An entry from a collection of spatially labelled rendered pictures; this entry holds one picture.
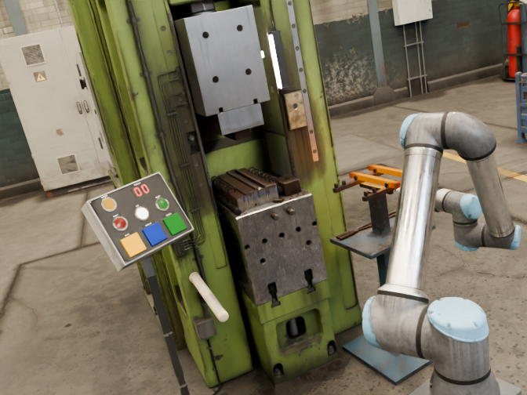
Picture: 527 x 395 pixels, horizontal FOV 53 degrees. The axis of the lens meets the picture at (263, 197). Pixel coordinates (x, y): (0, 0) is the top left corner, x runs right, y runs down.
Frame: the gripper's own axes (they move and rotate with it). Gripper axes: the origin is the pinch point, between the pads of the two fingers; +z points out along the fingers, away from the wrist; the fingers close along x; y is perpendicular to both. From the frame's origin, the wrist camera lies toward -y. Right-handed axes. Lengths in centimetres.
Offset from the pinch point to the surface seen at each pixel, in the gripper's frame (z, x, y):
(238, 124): 41, -52, -38
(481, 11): 482, 644, -24
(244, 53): 40, -43, -66
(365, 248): 10.8, -17.0, 26.3
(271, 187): 40, -42, -6
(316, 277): 33, -32, 42
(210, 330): 54, -83, 57
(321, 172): 50, -8, -1
